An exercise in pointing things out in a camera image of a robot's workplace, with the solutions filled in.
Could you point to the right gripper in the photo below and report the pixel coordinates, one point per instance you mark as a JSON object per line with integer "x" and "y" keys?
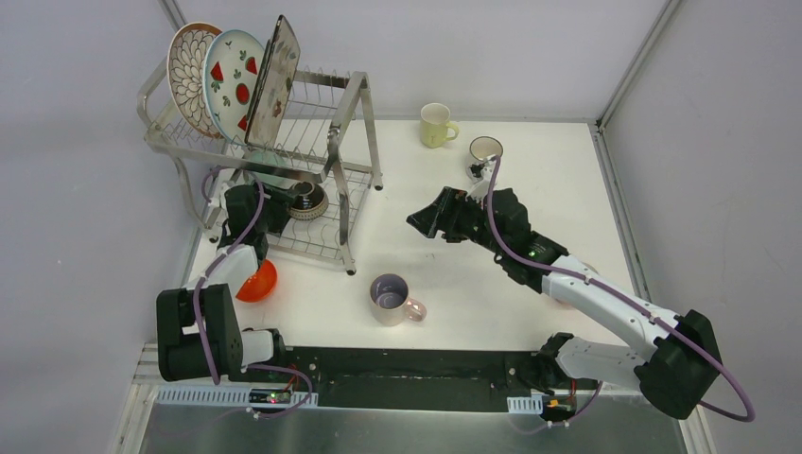
{"x": 449, "y": 204}

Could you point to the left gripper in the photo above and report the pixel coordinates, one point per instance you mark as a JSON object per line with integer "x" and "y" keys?
{"x": 279, "y": 204}

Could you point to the brown patterned small bowl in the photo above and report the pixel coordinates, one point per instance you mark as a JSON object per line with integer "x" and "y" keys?
{"x": 310, "y": 202}

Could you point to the mint green bowl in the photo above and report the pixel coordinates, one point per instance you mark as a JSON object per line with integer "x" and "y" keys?
{"x": 270, "y": 158}

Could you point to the orange plastic bowl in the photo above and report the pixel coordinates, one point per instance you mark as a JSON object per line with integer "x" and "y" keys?
{"x": 260, "y": 285}

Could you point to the square flower pattern plate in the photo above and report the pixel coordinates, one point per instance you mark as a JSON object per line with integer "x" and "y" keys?
{"x": 273, "y": 86}

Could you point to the watermelon pattern round plate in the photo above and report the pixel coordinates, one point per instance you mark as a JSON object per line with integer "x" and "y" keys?
{"x": 229, "y": 73}

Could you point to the floral petal brown-rim plate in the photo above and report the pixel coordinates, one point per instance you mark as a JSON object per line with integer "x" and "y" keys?
{"x": 184, "y": 67}

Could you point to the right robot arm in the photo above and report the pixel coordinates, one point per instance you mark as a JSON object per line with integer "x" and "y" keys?
{"x": 668, "y": 357}

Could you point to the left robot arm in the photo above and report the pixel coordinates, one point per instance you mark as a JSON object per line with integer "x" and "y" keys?
{"x": 198, "y": 334}

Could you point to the stainless steel dish rack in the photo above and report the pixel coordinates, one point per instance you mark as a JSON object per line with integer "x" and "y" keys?
{"x": 329, "y": 137}

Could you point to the white mug dark rim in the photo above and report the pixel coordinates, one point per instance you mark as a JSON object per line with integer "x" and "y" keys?
{"x": 482, "y": 150}

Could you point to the yellow mug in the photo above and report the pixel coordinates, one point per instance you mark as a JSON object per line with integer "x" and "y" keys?
{"x": 436, "y": 127}

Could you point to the pink iridescent mug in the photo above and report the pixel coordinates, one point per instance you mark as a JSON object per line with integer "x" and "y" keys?
{"x": 391, "y": 303}

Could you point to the pink cup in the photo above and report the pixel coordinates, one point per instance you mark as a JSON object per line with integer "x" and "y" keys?
{"x": 586, "y": 268}

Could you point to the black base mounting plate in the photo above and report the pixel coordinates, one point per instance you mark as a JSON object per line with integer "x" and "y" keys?
{"x": 397, "y": 379}

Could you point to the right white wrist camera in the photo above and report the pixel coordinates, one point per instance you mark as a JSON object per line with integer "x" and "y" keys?
{"x": 482, "y": 182}

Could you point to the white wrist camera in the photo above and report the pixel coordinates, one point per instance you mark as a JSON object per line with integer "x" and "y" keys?
{"x": 482, "y": 182}
{"x": 216, "y": 196}

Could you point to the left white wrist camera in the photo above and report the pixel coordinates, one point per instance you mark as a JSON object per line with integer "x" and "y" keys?
{"x": 216, "y": 196}

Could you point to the aluminium frame rail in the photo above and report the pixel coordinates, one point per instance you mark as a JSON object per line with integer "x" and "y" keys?
{"x": 617, "y": 200}

